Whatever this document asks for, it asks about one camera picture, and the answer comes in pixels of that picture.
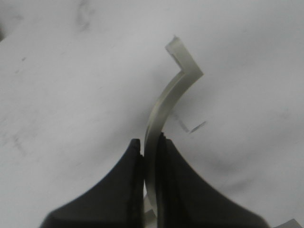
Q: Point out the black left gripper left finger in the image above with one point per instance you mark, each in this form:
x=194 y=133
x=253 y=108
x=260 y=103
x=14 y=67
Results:
x=114 y=202

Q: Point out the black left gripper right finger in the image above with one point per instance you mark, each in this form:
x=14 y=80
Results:
x=185 y=200

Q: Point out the white half clamp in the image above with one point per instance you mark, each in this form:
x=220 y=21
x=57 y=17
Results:
x=189 y=73

